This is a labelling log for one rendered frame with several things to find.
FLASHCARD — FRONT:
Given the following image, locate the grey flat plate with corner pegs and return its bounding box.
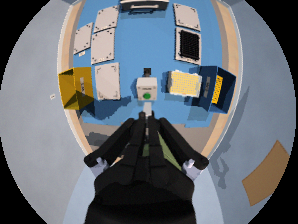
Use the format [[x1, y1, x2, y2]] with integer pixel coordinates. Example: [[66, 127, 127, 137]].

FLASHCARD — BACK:
[[74, 22, 93, 54]]

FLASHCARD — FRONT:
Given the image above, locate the blue open-top bin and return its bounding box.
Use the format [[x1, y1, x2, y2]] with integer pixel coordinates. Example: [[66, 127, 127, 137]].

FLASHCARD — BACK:
[[195, 66, 237, 114]]

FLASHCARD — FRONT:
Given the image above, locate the grey box with green button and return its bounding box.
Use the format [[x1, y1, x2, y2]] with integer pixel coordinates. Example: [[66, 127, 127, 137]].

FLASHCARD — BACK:
[[136, 68, 157, 100]]

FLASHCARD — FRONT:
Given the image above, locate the black multi-well plate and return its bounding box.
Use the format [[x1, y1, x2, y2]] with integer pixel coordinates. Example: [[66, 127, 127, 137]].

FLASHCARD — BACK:
[[180, 30, 199, 60]]

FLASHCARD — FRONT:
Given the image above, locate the yellow bin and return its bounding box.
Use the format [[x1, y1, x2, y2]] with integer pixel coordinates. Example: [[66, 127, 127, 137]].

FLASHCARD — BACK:
[[58, 67, 94, 110]]

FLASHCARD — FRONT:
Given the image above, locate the blue bench mat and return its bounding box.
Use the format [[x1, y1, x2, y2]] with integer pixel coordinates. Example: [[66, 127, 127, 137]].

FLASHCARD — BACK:
[[73, 0, 222, 128]]

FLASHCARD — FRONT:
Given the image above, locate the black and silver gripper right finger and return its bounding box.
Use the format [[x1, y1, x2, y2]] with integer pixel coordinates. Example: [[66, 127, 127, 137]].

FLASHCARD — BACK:
[[147, 102, 209, 188]]

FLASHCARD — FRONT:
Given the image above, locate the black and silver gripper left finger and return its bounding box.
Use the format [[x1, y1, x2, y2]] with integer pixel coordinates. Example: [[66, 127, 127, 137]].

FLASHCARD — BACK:
[[84, 102, 148, 187]]

